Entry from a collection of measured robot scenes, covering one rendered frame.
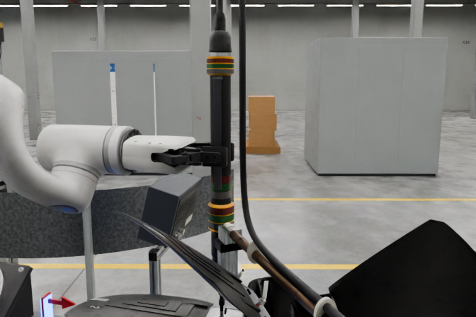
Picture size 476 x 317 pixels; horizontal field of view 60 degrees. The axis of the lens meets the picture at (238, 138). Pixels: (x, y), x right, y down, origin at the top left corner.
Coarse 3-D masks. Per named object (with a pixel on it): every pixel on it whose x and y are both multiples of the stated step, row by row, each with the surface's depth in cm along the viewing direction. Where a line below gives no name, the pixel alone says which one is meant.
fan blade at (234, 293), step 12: (144, 228) 48; (156, 228) 56; (168, 240) 50; (180, 252) 45; (192, 252) 55; (192, 264) 42; (204, 264) 54; (216, 264) 62; (204, 276) 41; (216, 276) 54; (228, 276) 61; (216, 288) 43; (228, 288) 54; (240, 288) 61; (228, 300) 46; (240, 300) 55; (252, 312) 56
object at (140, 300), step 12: (96, 300) 77; (108, 300) 78; (120, 300) 78; (132, 300) 78; (144, 300) 77; (156, 300) 77; (168, 300) 78; (180, 300) 78; (192, 300) 78; (72, 312) 69; (84, 312) 70; (96, 312) 71; (108, 312) 71; (120, 312) 72; (132, 312) 72; (144, 312) 73; (156, 312) 73; (168, 312) 73; (180, 312) 73; (192, 312) 73; (204, 312) 73
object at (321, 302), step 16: (240, 0) 56; (240, 16) 56; (240, 32) 56; (240, 48) 57; (240, 64) 57; (240, 80) 57; (240, 96) 58; (240, 112) 58; (240, 128) 58; (240, 144) 58; (240, 160) 59; (240, 176) 59; (256, 240) 56; (272, 256) 52; (288, 272) 48; (304, 288) 44; (320, 304) 41
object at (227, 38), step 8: (216, 16) 64; (224, 16) 64; (216, 24) 64; (224, 24) 64; (216, 32) 63; (224, 32) 63; (216, 40) 63; (224, 40) 63; (216, 48) 63; (224, 48) 63; (216, 232) 68; (216, 248) 68; (216, 256) 68
